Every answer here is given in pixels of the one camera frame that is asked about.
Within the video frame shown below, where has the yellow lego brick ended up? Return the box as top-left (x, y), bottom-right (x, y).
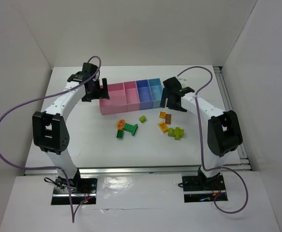
top-left (158, 122), bottom-right (168, 133)
top-left (159, 111), bottom-right (166, 119)

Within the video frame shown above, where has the lime green lego cluster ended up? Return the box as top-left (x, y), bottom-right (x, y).
top-left (168, 127), bottom-right (184, 140)

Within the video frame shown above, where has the aluminium front rail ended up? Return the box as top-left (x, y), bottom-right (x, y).
top-left (24, 163), bottom-right (252, 176)

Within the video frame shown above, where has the light blue bin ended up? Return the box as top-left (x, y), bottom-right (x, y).
top-left (148, 78), bottom-right (163, 108)

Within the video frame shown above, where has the purple cable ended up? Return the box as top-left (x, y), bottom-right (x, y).
top-left (0, 56), bottom-right (102, 223)
top-left (176, 66), bottom-right (249, 214)

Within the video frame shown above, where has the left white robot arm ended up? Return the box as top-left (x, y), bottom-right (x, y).
top-left (32, 62), bottom-right (110, 188)

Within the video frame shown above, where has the green lego stem piece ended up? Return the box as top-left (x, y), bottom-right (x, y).
top-left (123, 123), bottom-right (138, 136)

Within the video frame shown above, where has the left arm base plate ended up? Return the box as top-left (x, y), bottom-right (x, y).
top-left (45, 177), bottom-right (98, 205)

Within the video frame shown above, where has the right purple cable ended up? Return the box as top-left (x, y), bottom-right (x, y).
top-left (176, 66), bottom-right (249, 214)

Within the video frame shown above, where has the orange flower lego piece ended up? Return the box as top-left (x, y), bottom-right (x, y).
top-left (117, 119), bottom-right (126, 131)

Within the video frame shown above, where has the dark green lego brick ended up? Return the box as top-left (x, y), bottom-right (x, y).
top-left (116, 130), bottom-right (124, 139)

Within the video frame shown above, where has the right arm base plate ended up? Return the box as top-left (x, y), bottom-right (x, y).
top-left (178, 175), bottom-right (228, 203)

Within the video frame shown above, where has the small lime lego brick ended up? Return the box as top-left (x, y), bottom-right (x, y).
top-left (139, 116), bottom-right (146, 123)

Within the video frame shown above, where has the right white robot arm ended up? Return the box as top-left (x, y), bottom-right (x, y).
top-left (160, 77), bottom-right (243, 190)

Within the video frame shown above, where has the brown orange lego brick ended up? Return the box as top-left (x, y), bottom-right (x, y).
top-left (165, 114), bottom-right (172, 125)

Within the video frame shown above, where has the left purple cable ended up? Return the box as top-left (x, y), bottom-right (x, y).
top-left (0, 56), bottom-right (102, 223)

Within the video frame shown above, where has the large pink bin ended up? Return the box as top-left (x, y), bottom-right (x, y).
top-left (99, 83), bottom-right (127, 115)

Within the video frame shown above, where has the dark blue bin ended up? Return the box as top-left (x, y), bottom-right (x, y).
top-left (136, 80), bottom-right (153, 110)

